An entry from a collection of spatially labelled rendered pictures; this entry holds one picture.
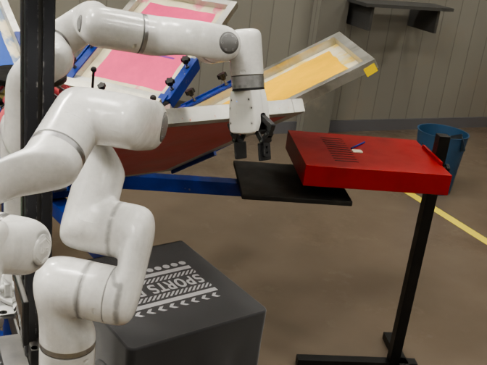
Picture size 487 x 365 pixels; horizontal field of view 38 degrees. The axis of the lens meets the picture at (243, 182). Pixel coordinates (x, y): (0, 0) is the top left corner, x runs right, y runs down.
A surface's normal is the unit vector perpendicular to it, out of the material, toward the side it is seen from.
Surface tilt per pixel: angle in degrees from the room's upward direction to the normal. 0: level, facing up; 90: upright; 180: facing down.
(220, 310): 0
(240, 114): 90
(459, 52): 90
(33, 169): 110
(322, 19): 90
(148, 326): 0
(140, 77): 32
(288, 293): 0
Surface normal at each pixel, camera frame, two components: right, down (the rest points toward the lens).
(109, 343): -0.80, 0.15
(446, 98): 0.42, 0.37
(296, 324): 0.11, -0.93
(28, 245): 0.93, 0.06
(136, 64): -0.12, -0.63
